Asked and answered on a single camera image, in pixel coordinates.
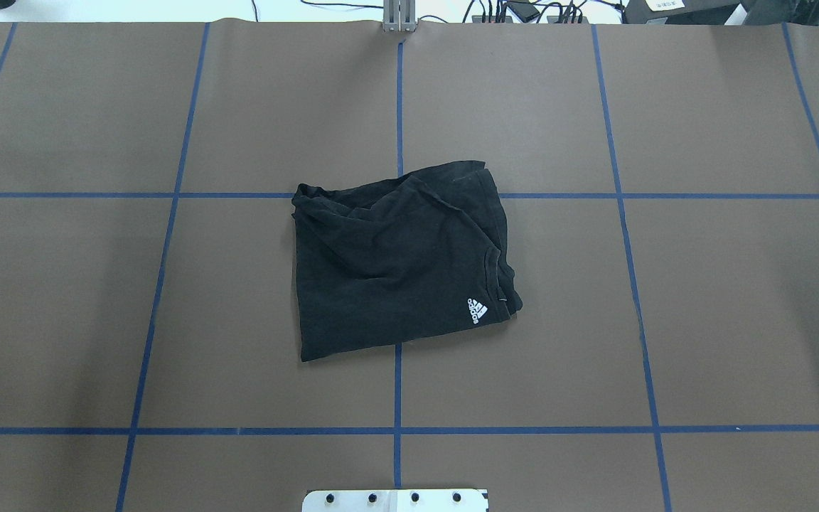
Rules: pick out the aluminium frame post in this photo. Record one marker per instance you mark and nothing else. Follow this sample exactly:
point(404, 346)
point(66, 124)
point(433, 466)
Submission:
point(399, 16)

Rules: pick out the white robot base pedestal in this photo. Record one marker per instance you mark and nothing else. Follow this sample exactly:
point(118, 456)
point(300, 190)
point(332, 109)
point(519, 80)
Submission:
point(397, 500)

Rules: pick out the black graphic t-shirt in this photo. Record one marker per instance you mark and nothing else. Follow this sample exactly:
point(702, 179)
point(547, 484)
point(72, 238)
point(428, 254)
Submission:
point(402, 259)

